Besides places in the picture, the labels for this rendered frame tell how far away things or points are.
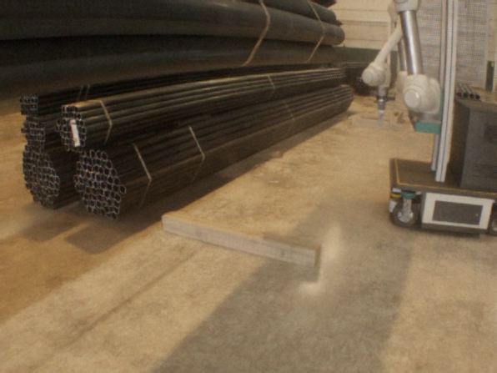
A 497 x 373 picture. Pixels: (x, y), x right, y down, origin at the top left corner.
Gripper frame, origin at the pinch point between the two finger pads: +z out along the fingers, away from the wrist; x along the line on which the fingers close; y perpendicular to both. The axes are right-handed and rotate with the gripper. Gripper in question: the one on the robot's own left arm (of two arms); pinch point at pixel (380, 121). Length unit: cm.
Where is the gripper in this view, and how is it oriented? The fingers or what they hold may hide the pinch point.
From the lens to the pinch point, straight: 270.2
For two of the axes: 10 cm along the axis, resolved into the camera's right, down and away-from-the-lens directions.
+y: -9.5, -1.0, 2.9
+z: 0.0, 9.5, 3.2
